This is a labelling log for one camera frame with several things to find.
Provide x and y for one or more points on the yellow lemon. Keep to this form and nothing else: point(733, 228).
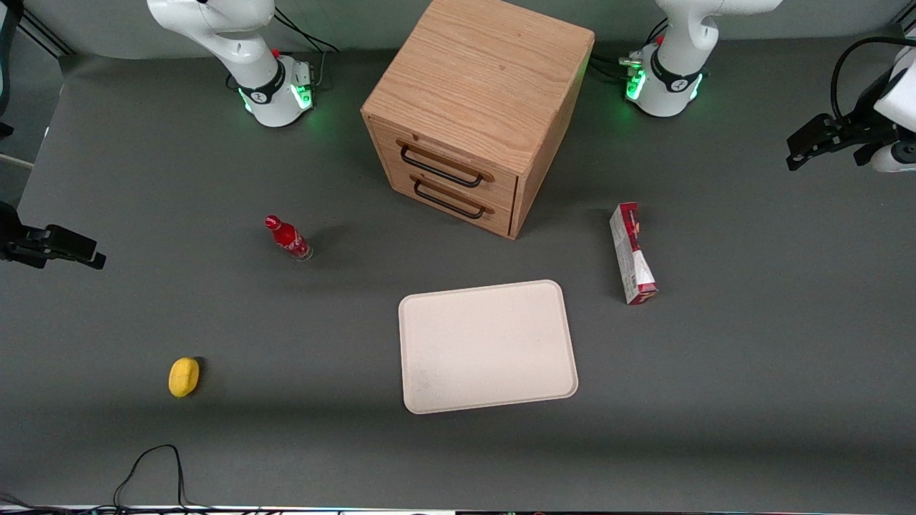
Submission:
point(183, 377)

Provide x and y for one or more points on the black metal frame rail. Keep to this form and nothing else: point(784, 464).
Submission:
point(43, 36)

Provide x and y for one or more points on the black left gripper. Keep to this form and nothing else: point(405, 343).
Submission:
point(856, 130)

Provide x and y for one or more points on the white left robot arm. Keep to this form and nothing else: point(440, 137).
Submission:
point(676, 71)

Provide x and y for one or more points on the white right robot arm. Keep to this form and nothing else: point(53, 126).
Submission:
point(243, 50)

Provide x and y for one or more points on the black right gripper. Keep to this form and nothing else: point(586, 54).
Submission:
point(16, 241)

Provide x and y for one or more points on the wooden two-drawer cabinet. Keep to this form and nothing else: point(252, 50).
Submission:
point(472, 86)

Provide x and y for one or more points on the red tartan cookie box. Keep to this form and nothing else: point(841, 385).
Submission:
point(632, 257)

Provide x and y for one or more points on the beige rectangular tray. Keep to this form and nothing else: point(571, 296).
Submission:
point(486, 347)

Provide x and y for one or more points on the red soda bottle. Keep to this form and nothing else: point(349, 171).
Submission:
point(288, 237)

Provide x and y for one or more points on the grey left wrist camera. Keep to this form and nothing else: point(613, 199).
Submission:
point(898, 157)

